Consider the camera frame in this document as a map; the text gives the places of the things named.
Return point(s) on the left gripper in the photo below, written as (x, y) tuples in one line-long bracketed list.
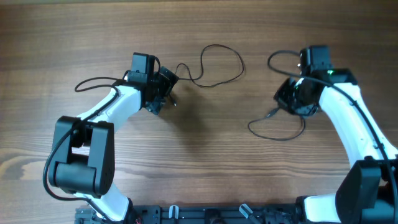
[(153, 106)]

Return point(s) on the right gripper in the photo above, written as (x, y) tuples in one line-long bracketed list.
[(281, 96)]

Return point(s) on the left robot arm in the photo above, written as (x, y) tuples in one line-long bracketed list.
[(128, 106)]

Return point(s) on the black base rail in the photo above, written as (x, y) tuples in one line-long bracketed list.
[(271, 213)]

